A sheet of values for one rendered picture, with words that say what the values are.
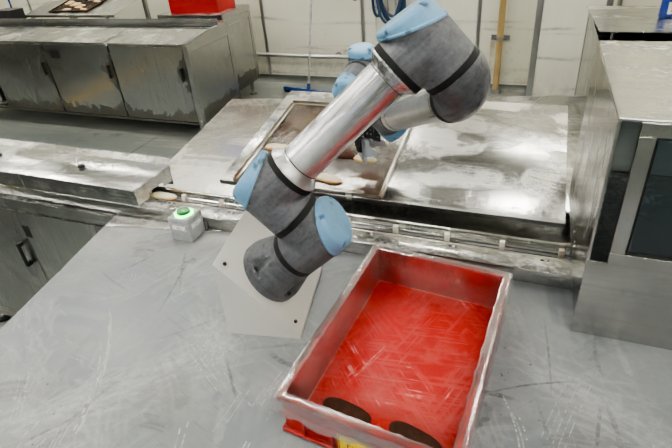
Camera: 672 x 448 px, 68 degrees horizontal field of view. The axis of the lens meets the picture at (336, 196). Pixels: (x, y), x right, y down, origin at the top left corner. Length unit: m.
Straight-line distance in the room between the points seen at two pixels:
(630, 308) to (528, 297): 0.22
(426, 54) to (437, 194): 0.65
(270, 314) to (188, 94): 3.25
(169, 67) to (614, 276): 3.66
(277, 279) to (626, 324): 0.72
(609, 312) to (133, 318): 1.06
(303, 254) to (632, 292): 0.65
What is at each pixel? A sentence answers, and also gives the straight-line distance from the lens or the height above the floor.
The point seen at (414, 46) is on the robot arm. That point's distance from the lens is 0.89.
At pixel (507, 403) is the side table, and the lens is 1.05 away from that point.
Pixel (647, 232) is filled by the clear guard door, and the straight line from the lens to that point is 1.06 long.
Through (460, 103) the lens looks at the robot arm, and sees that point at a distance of 0.94.
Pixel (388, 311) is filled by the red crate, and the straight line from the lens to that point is 1.18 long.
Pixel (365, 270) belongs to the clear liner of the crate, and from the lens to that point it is 1.15.
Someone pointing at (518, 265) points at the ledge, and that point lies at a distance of 1.28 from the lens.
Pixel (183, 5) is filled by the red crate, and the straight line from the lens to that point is 5.05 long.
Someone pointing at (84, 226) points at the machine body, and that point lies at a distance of 1.94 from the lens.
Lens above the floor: 1.64
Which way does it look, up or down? 30 degrees down
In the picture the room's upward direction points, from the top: 5 degrees counter-clockwise
